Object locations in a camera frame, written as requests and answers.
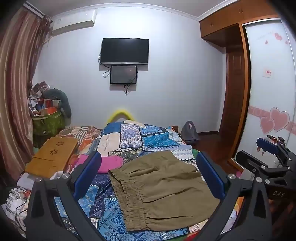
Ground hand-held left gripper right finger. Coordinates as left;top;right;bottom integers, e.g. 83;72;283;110
195;152;273;241

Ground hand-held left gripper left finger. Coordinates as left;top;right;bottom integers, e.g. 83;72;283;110
25;152;109;241

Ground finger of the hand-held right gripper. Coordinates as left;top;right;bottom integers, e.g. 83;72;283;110
256;135;293;162
235;150;292;183

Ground khaki pants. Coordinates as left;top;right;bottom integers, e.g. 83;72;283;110
108;150;221;232

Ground pink cloth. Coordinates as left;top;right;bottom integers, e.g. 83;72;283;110
74;155;123;174

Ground orange patterned quilt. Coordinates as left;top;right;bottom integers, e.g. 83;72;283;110
55;126;102;163

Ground wooden lap table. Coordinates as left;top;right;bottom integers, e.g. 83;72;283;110
25;137;79;179

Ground white heart-print wardrobe door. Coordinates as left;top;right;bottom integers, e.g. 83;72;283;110
240;20;296;167

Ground grey backpack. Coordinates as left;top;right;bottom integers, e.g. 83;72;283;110
181;120;200;145

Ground blue patchwork blanket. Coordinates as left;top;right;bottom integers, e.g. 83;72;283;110
53;120;245;241

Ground green patterned bag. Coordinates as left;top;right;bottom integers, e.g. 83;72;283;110
32;111;66;142

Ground brown wooden door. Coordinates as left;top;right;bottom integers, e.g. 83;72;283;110
218;50;247;137

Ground yellow curved cushion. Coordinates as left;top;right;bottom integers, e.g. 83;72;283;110
109;109;134;123

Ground grey long pillow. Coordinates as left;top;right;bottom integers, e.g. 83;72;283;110
43;88;72;118

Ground small black monitor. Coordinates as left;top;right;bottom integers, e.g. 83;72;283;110
110;65;138;85

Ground striped brown curtain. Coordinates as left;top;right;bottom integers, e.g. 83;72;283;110
0;7;52;176

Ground wooden overhead cabinet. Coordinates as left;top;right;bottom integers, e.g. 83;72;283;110
199;0;281;47

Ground white air conditioner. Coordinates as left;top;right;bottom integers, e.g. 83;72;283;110
51;10;97;36

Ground black monitor cable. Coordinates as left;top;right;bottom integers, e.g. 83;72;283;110
123;77;137;96

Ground black wall television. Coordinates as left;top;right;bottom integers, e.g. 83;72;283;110
99;38;149;65

